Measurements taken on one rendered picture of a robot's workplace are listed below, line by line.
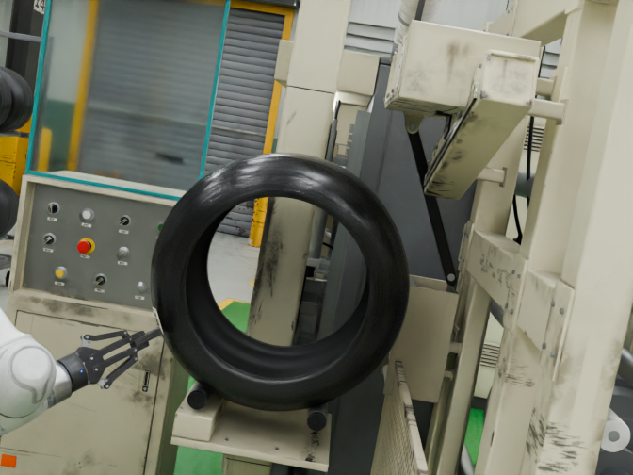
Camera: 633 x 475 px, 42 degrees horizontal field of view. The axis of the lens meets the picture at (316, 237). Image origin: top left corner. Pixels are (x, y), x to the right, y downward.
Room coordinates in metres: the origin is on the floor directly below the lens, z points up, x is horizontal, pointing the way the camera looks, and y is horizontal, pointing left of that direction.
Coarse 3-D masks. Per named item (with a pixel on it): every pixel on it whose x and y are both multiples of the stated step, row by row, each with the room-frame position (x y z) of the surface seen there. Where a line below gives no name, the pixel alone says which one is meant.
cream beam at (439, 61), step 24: (432, 24) 1.57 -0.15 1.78; (408, 48) 1.57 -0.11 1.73; (432, 48) 1.57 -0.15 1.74; (456, 48) 1.57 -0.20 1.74; (480, 48) 1.57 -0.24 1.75; (504, 48) 1.57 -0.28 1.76; (528, 48) 1.57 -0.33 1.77; (408, 72) 1.57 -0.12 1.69; (432, 72) 1.57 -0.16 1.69; (456, 72) 1.57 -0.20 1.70; (408, 96) 1.57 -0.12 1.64; (432, 96) 1.57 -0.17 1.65; (456, 96) 1.57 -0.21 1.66
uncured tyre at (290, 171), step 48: (192, 192) 1.84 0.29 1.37; (240, 192) 1.80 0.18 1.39; (288, 192) 1.80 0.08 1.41; (336, 192) 1.80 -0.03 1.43; (192, 240) 1.80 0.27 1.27; (384, 240) 1.81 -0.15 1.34; (192, 288) 2.09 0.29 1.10; (384, 288) 1.80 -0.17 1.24; (192, 336) 1.80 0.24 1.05; (240, 336) 2.09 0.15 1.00; (336, 336) 2.08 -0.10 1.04; (384, 336) 1.81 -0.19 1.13; (240, 384) 1.80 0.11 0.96; (288, 384) 1.80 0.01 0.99; (336, 384) 1.80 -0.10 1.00
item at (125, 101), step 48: (48, 0) 2.55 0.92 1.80; (96, 0) 2.55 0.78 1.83; (144, 0) 2.55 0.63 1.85; (192, 0) 2.55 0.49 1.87; (48, 48) 2.56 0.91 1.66; (96, 48) 2.55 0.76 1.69; (144, 48) 2.55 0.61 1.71; (192, 48) 2.55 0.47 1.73; (48, 96) 2.56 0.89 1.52; (96, 96) 2.55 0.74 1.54; (144, 96) 2.55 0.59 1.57; (192, 96) 2.55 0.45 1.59; (48, 144) 2.56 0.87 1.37; (96, 144) 2.55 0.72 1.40; (144, 144) 2.55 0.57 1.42; (192, 144) 2.55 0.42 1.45; (144, 192) 2.54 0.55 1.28
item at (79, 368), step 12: (84, 348) 1.69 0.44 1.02; (60, 360) 1.65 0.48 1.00; (72, 360) 1.65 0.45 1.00; (84, 360) 1.68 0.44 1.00; (96, 360) 1.70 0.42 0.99; (72, 372) 1.63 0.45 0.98; (84, 372) 1.65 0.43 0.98; (96, 372) 1.69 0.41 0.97; (72, 384) 1.64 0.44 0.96; (84, 384) 1.66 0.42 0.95
